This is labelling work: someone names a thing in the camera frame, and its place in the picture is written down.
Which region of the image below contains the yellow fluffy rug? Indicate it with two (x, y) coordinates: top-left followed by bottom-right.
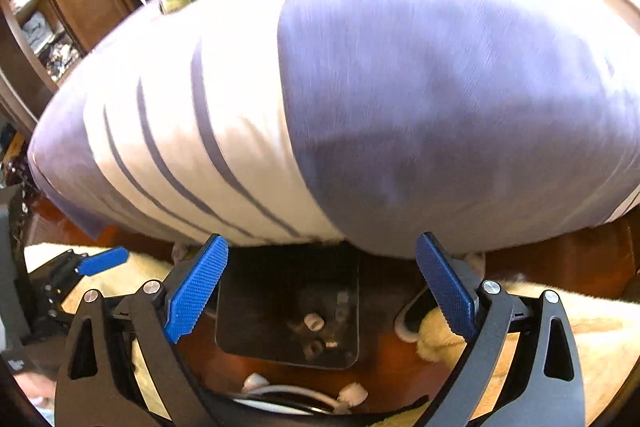
(24, 241), (640, 427)

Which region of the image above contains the black trash bin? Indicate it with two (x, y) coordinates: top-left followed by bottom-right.
(215, 243), (360, 371)

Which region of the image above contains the blue white striped bedspread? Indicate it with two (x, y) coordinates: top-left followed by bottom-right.
(27, 0), (639, 257)

